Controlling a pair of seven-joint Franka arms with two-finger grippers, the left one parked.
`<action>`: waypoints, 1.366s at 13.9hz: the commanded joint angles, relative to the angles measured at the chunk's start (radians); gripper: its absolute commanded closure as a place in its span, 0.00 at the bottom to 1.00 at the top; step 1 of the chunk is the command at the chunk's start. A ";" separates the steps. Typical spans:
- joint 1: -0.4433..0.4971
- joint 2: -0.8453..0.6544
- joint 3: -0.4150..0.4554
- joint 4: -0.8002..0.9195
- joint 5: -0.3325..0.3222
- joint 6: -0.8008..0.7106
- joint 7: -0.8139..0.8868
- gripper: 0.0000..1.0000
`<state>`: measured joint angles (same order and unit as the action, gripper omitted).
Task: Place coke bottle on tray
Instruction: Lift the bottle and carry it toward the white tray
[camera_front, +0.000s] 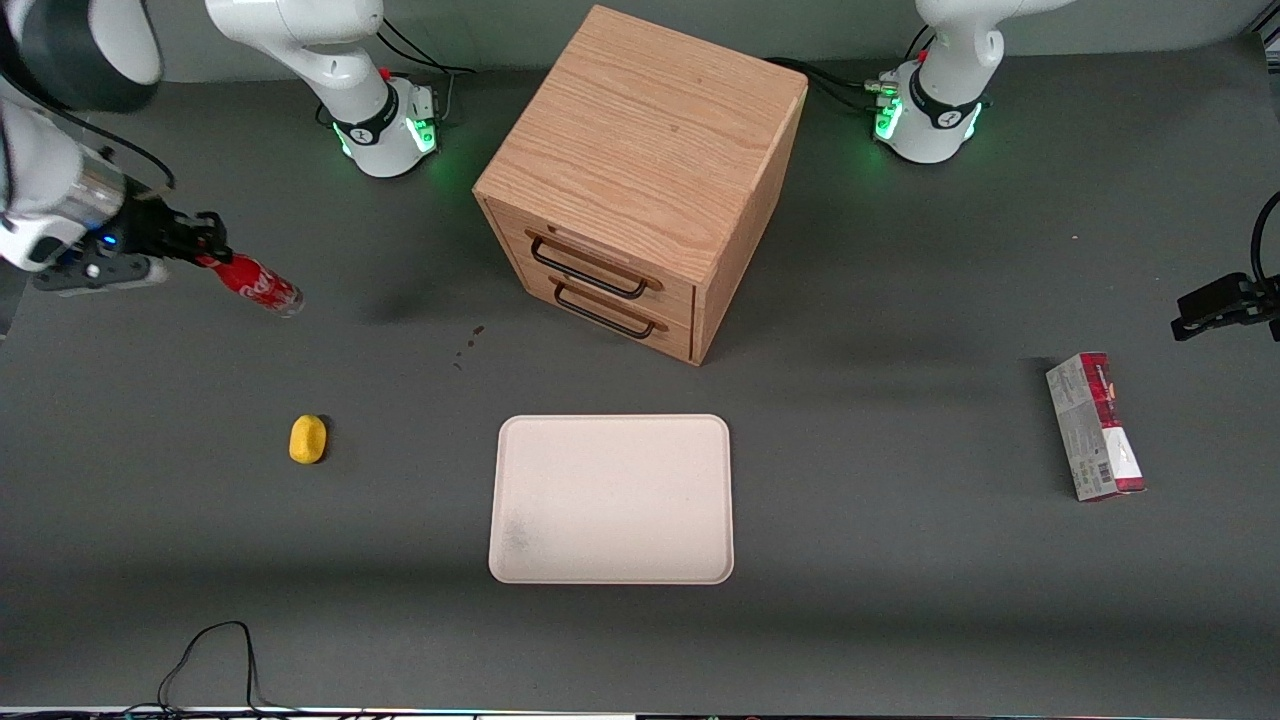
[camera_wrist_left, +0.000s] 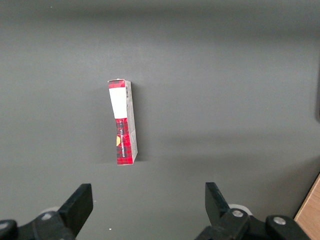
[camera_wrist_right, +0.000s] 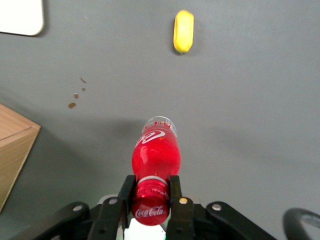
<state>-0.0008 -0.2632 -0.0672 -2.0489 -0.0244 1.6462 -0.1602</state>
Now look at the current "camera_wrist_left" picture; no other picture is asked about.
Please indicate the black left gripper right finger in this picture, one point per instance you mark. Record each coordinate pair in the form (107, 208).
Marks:
(216, 203)

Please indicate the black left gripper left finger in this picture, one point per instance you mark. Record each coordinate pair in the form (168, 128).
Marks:
(75, 207)

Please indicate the red plaid cardboard box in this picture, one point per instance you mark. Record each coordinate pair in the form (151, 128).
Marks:
(123, 130)

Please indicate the light wooden board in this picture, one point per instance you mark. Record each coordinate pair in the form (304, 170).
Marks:
(310, 215)

